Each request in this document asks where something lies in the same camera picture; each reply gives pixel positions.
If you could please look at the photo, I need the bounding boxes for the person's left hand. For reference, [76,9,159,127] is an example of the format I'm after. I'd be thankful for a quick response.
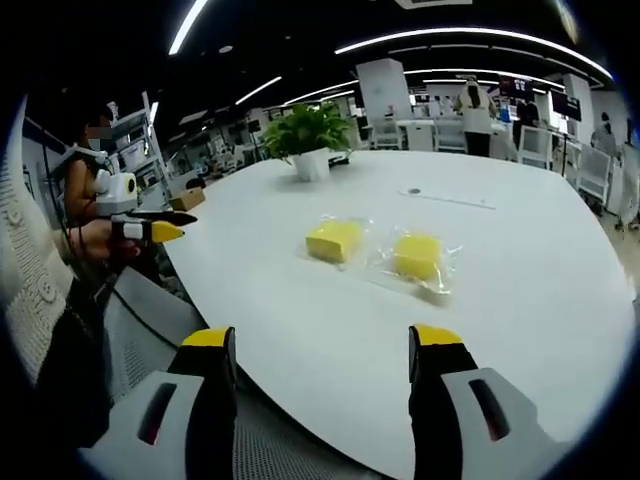
[73,219,143,262]

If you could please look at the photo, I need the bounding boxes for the white knitted cardigan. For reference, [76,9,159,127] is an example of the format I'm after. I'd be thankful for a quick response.
[0,147,77,387]

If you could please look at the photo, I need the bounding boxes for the green potted plant white pot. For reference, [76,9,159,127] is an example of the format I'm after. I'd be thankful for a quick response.
[261,101,357,183]

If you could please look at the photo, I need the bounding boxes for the yellow sponge in wrapper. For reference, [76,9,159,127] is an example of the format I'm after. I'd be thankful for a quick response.
[298,213,377,274]
[366,227,464,307]

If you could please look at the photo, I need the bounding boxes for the left yellow sponge in wrapper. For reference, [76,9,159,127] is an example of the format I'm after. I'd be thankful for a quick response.
[298,213,377,274]

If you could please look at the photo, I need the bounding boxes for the dark monitor screen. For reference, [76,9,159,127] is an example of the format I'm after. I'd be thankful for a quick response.
[549,91,584,122]
[498,75,535,103]

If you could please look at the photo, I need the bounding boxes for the yellow square silicone block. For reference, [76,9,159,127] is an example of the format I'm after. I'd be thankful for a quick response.
[393,233,443,282]

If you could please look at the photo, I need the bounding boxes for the yellow rectangular silicone block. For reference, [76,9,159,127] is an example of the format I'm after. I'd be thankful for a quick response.
[305,220,364,265]

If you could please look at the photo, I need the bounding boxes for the brown cardboard box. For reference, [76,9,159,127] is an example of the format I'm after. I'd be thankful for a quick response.
[168,188,207,212]

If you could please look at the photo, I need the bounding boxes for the white square pillar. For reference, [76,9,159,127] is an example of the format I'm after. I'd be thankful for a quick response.
[356,58,413,122]

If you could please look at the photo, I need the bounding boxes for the right yellow sponge in wrapper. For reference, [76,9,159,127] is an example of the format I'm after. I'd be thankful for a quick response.
[366,227,464,307]

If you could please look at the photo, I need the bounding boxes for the white metal shelving rack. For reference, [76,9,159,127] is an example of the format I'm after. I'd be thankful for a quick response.
[108,92,172,211]

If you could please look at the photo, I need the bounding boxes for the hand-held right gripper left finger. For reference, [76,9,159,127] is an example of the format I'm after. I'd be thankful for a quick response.
[78,326,239,480]

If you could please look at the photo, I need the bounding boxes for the black cable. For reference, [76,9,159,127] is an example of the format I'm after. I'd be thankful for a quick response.
[97,272,179,349]

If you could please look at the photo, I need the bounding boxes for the white office chair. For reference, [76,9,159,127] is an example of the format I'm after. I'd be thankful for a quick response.
[371,115,403,151]
[517,124,554,170]
[577,147,613,214]

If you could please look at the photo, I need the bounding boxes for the grey mesh chair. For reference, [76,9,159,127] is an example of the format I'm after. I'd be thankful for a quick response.
[102,265,361,480]

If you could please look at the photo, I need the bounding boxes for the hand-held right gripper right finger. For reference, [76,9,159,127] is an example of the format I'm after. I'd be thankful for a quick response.
[407,323,571,480]

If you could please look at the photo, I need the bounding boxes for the ceiling light strip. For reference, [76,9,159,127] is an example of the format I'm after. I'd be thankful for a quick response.
[283,78,360,107]
[234,75,283,107]
[334,26,615,81]
[167,0,210,56]

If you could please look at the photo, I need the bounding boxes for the person's dark trousers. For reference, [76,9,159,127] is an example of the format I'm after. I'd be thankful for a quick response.
[35,277,112,449]

